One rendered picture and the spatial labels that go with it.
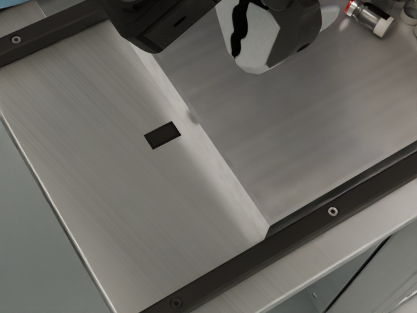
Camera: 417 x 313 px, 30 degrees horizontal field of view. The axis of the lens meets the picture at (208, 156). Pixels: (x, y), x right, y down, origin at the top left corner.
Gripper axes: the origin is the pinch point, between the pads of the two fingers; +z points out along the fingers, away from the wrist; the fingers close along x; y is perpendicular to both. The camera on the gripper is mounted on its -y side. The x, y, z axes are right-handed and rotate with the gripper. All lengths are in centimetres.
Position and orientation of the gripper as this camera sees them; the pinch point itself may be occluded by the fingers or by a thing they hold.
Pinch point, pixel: (238, 59)
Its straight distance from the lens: 48.8
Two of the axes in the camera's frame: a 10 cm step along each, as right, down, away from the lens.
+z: -0.8, 4.3, 9.0
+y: 8.5, -4.5, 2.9
